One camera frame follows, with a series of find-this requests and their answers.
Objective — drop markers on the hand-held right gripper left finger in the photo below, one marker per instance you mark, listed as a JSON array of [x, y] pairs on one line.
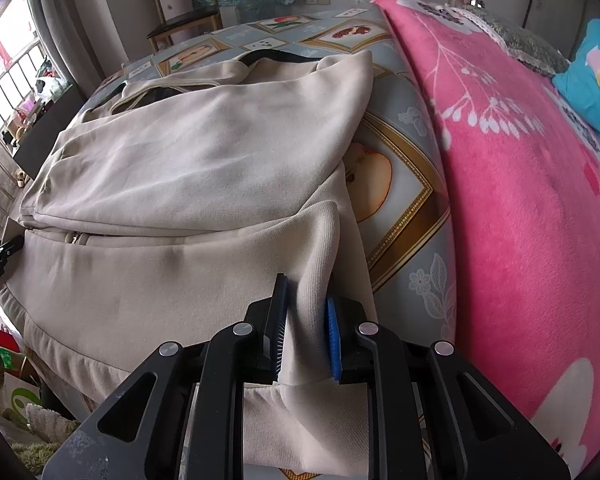
[[280, 335]]

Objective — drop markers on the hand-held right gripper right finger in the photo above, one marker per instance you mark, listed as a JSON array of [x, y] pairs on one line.
[[332, 345]]

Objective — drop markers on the cream zip jacket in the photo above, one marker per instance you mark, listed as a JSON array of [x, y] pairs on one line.
[[180, 170]]

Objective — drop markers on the black cabinet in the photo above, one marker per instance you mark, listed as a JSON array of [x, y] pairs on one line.
[[45, 135]]

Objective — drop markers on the light blue printed bed sheet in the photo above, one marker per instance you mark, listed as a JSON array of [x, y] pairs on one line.
[[410, 240]]

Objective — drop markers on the metal window grille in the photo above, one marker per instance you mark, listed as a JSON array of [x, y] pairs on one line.
[[0, 110]]

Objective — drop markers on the pink floral blanket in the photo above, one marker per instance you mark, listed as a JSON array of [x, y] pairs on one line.
[[520, 210]]

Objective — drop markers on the grey curtain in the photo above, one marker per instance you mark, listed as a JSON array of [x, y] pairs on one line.
[[65, 20]]

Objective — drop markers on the wooden shelf stand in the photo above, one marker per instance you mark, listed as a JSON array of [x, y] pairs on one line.
[[185, 20]]

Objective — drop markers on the grey sequined pillow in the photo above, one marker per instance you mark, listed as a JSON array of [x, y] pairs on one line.
[[525, 45]]

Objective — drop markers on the cyan printed pillow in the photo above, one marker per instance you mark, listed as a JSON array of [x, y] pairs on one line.
[[595, 85]]

